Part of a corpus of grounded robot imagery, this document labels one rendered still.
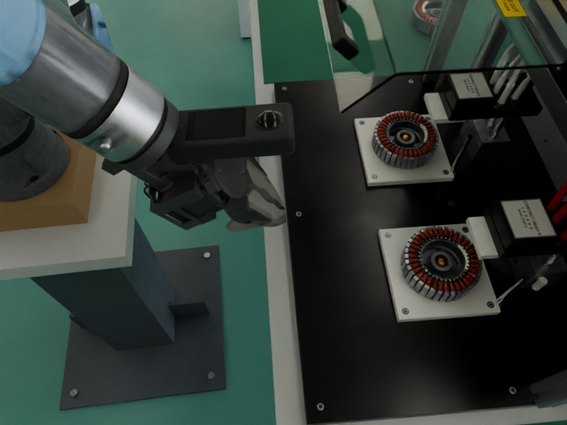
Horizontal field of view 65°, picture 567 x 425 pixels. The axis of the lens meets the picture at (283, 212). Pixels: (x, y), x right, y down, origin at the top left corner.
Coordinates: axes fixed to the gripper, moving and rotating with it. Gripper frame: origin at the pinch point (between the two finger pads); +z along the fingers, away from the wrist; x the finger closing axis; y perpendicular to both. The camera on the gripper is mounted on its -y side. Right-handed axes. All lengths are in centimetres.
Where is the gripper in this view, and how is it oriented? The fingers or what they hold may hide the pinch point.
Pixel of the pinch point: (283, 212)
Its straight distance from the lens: 53.1
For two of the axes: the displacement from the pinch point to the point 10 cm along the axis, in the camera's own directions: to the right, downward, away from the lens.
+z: 5.5, 4.1, 7.3
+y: -8.3, 3.5, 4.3
